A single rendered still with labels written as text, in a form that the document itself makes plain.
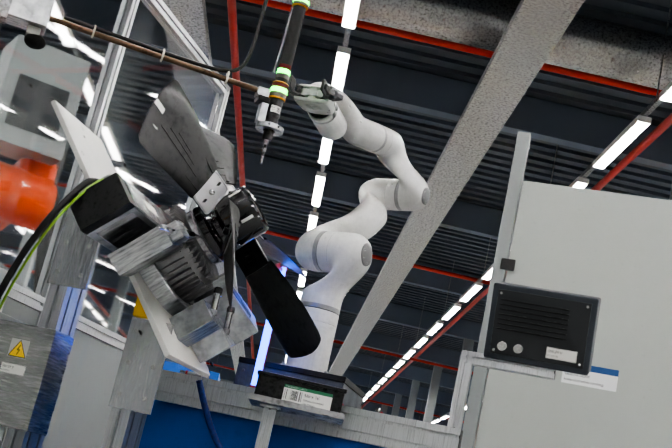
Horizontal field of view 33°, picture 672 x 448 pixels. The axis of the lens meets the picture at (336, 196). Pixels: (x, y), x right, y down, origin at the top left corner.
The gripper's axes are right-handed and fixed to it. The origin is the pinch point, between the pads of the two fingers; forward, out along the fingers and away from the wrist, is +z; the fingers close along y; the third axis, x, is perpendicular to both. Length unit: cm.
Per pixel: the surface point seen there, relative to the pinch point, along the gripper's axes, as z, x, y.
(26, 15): 57, -15, 49
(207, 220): 33, -50, 3
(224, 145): 13.5, -24.9, 12.5
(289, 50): 20.3, 0.0, -0.6
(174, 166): 48, -43, 8
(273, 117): 20.1, -18.1, -0.9
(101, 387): -74, -84, 69
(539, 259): -160, 4, -52
